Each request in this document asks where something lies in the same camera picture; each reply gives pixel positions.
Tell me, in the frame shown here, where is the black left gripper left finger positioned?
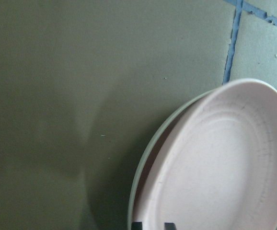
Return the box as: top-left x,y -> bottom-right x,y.
132,222 -> 143,230

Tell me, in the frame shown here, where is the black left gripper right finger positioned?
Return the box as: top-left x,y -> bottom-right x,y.
164,222 -> 176,230

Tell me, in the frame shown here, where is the pink plate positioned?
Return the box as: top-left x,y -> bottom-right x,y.
132,79 -> 277,230

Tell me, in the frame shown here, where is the pale green plate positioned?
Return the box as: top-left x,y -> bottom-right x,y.
127,90 -> 212,230

